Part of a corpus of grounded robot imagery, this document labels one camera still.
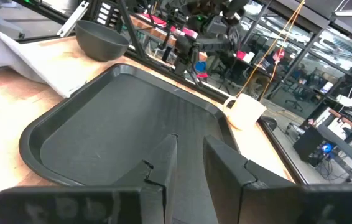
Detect dark grey bowl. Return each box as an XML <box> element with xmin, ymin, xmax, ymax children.
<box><xmin>75</xmin><ymin>19</ymin><xmax>131</xmax><ymax>62</ymax></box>

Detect black computer tower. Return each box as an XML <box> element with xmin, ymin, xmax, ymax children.
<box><xmin>293</xmin><ymin>126</ymin><xmax>323</xmax><ymax>162</ymax></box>

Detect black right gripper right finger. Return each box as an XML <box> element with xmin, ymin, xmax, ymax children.
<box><xmin>203</xmin><ymin>135</ymin><xmax>295</xmax><ymax>224</ymax></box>

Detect yellow cable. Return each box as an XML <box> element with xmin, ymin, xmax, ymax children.
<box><xmin>234</xmin><ymin>0</ymin><xmax>307</xmax><ymax>99</ymax></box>

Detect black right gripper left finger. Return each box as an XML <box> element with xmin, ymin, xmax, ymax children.
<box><xmin>113</xmin><ymin>133</ymin><xmax>178</xmax><ymax>224</ymax></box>

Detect black control box white labels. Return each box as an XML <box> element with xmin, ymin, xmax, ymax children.
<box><xmin>96</xmin><ymin>1</ymin><xmax>121</xmax><ymax>29</ymax></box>

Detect light grey cloth napkin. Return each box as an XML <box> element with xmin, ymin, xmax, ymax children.
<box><xmin>0</xmin><ymin>29</ymin><xmax>86</xmax><ymax>99</ymax></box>

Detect silver aluminium profile bar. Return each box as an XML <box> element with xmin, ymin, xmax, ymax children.
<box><xmin>57</xmin><ymin>1</ymin><xmax>90</xmax><ymax>37</ymax></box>

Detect black plastic serving tray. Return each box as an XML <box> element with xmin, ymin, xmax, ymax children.
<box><xmin>19</xmin><ymin>63</ymin><xmax>241</xmax><ymax>224</ymax></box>

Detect cream ceramic mug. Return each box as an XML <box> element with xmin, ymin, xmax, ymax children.
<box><xmin>222</xmin><ymin>93</ymin><xmax>267</xmax><ymax>131</ymax></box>

